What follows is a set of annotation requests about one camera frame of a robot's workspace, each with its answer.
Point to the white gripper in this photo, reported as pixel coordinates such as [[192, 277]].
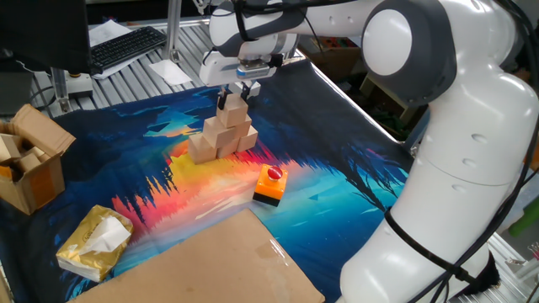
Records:
[[217, 71]]

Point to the light wooden cube block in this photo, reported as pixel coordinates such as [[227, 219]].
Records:
[[244, 127], [248, 141], [215, 132], [28, 163], [9, 147], [232, 111], [201, 150], [227, 149]]

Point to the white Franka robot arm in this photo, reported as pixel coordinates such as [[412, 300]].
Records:
[[463, 189]]

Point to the small white paper sheet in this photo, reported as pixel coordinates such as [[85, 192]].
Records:
[[170, 72]]

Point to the orange emergency stop button box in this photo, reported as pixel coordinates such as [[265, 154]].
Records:
[[270, 185]]

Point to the black computer keyboard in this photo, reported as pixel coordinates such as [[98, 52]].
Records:
[[126, 46]]

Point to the colourful forest print mat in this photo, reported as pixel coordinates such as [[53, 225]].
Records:
[[337, 189]]

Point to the beige box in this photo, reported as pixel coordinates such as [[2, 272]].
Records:
[[379, 94]]

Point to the flat brown cardboard sheet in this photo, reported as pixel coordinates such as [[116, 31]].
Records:
[[202, 265]]

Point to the black monitor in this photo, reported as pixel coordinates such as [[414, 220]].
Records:
[[42, 33]]

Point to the gold tissue pack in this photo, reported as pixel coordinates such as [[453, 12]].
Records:
[[92, 248]]

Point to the open brown cardboard box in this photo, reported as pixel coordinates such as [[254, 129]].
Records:
[[42, 185]]

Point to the green plastic object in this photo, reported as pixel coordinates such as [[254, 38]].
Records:
[[526, 219]]

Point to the aluminium profile post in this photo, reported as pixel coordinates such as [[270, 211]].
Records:
[[172, 29]]

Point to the silver table edge rail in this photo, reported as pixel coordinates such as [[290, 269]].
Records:
[[358, 107]]

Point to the short aluminium stand post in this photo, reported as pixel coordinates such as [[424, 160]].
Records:
[[62, 90]]

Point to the blue-grey metal post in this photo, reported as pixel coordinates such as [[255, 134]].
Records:
[[417, 131]]

